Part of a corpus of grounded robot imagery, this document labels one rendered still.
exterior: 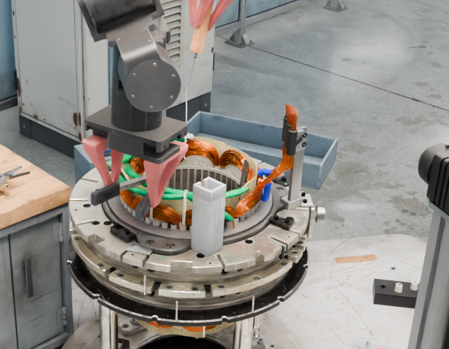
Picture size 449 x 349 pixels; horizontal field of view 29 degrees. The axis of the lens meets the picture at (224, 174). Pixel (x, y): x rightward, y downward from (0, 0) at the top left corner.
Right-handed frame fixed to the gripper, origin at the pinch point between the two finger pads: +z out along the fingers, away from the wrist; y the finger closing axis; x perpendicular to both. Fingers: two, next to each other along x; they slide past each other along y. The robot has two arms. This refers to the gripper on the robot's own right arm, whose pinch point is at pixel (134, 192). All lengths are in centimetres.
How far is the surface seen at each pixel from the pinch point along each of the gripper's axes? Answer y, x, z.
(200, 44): 0.1, 14.2, -14.6
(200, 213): 7.5, 3.0, 1.8
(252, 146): -5.2, 46.5, 13.0
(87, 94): -137, 187, 81
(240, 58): -141, 337, 108
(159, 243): 2.9, 1.7, 6.8
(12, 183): -26.0, 9.2, 10.7
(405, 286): 24, 53, 35
